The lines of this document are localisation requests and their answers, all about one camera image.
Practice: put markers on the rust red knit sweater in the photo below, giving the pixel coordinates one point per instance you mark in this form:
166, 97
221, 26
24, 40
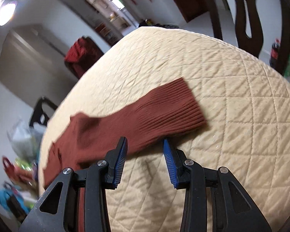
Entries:
84, 128

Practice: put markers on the white plastic bag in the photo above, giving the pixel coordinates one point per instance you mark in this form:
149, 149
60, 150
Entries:
25, 140

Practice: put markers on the beige quilted bed cover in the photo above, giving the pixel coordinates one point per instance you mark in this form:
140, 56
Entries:
246, 104

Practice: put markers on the dark chair right side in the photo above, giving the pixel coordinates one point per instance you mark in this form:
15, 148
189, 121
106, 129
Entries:
248, 29

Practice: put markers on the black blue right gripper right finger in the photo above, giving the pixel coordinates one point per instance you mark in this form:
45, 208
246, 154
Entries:
232, 207

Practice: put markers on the blue plastic container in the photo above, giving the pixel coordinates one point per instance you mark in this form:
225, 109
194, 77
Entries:
5, 194

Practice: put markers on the red checkered garment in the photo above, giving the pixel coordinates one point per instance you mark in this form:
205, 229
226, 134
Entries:
82, 55

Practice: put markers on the red gift bag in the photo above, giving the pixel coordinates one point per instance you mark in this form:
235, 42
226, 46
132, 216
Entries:
15, 173

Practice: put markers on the grey wardrobe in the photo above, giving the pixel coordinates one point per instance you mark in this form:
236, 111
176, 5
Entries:
32, 65

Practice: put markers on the cola bottle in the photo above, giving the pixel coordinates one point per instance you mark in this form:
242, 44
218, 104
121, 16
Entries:
274, 53

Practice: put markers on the black wooden chair left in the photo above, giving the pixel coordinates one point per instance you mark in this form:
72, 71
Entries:
39, 116

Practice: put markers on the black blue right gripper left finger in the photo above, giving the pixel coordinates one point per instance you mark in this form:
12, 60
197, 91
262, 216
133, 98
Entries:
57, 209

